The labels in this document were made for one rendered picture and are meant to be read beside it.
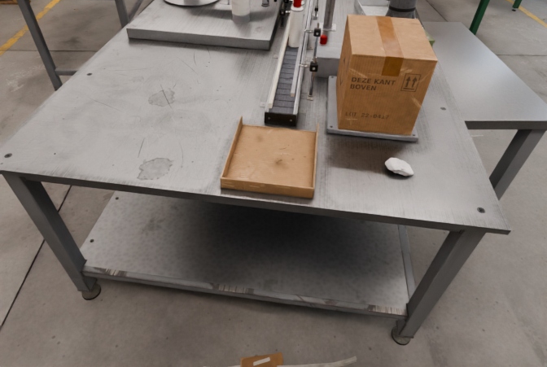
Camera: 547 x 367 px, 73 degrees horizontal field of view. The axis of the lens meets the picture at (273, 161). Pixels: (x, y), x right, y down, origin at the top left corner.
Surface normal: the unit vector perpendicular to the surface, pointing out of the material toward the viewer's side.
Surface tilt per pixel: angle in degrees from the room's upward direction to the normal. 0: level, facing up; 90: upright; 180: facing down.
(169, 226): 1
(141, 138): 0
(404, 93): 90
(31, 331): 0
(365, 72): 90
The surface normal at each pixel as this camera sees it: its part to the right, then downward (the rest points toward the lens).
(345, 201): 0.04, -0.73
